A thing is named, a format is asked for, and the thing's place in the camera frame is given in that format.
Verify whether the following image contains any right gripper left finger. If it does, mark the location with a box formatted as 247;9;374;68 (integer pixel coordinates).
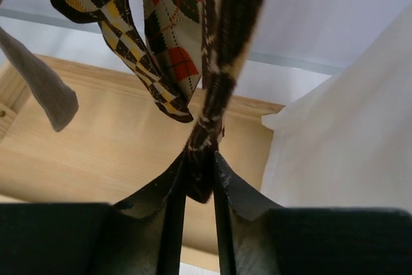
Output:
113;153;186;274

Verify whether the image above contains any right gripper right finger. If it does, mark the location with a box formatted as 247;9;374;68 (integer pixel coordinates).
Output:
212;151;284;274

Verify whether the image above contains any beige long sock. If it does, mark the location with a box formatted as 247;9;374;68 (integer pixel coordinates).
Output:
0;0;79;133

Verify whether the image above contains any brown tan argyle sock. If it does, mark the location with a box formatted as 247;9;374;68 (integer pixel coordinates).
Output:
186;0;264;204

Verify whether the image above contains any brown yellow argyle sock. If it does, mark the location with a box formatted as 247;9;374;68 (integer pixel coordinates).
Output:
50;0;193;123

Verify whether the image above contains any wooden clothes rack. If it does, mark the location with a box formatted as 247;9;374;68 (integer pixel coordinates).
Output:
1;55;283;274

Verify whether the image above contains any white plastic bag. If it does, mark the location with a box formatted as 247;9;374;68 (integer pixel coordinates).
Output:
261;8;411;210

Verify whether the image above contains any red green argyle sock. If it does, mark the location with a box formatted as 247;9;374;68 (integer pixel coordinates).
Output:
143;0;202;103

